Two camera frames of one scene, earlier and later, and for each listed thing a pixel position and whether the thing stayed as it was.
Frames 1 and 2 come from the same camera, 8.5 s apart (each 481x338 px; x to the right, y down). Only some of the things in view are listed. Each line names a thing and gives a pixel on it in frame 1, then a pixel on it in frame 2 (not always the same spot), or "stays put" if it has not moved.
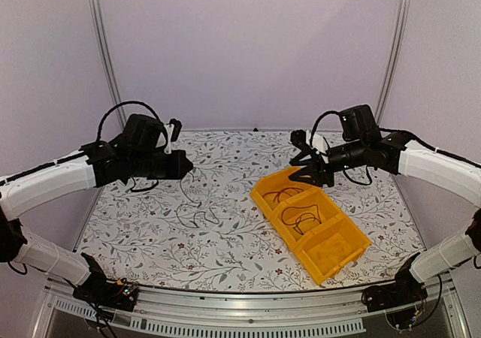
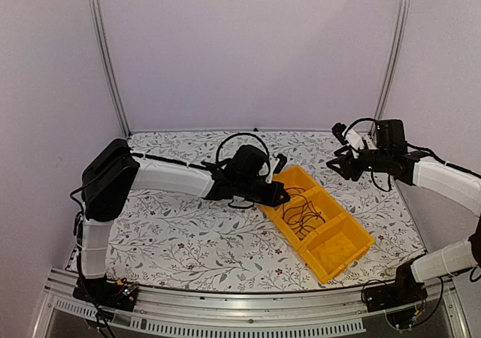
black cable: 198,203 -> 299,215
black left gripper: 180,158 -> 279,188
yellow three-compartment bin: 324,237 stays put
